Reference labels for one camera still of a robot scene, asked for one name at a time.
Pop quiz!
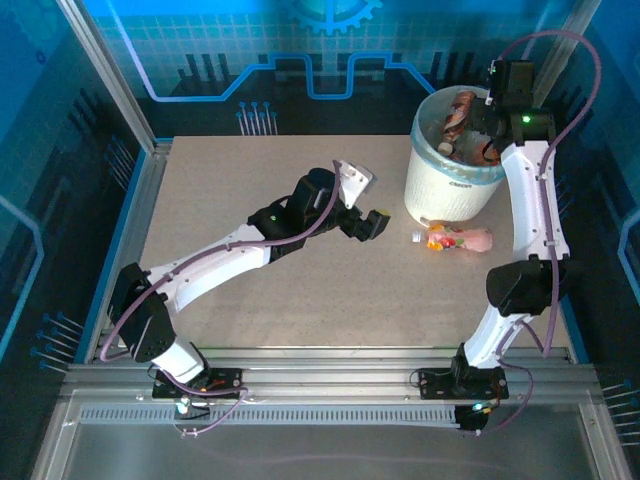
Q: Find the grey metal shelf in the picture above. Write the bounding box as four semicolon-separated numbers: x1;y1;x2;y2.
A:
34;389;631;480

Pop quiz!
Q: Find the aluminium side rail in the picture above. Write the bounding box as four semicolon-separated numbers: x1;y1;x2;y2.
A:
82;138;175;361

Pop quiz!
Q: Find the pink bottle colourful label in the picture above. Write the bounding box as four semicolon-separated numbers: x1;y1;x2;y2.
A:
410;223;495;254

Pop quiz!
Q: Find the aluminium right frame post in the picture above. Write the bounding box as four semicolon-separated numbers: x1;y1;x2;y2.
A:
519;0;601;121

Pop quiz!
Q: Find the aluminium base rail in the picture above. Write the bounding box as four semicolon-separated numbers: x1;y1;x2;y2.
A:
64;344;601;402

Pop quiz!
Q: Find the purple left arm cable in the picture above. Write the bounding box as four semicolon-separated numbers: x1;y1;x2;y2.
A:
98;159;346;439

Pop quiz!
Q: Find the white plastic bin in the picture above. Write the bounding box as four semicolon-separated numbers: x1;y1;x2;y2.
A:
403;144;506;224

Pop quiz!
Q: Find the brown drink bottle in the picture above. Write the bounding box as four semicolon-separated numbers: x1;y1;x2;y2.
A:
437;88;477;155

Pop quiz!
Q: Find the aluminium frame post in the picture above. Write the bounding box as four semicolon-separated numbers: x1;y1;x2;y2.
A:
519;0;601;121
57;0;161;154

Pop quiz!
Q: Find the aluminium left frame post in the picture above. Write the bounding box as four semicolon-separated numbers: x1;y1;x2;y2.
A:
57;0;161;154

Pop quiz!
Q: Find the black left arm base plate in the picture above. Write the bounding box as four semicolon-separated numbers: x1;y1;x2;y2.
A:
151;367;245;401

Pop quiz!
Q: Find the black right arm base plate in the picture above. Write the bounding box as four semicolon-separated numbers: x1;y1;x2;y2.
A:
417;367;510;401

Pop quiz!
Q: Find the grey slotted cable duct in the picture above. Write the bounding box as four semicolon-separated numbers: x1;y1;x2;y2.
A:
79;407;461;427

